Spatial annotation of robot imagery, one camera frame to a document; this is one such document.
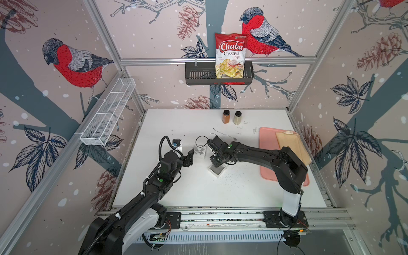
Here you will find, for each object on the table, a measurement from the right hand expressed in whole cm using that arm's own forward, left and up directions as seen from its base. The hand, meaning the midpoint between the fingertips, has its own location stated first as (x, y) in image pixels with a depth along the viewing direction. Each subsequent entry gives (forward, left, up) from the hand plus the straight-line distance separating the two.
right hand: (214, 159), depth 91 cm
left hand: (+1, +13, +13) cm, 18 cm away
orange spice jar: (+31, -8, +4) cm, 32 cm away
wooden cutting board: (+16, -50, -2) cm, 53 cm away
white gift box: (+5, +9, 0) cm, 10 cm away
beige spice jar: (+30, -15, +3) cm, 34 cm away
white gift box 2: (-6, -2, -1) cm, 7 cm away
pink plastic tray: (+18, -36, -4) cm, 40 cm away
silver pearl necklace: (+25, -1, -4) cm, 25 cm away
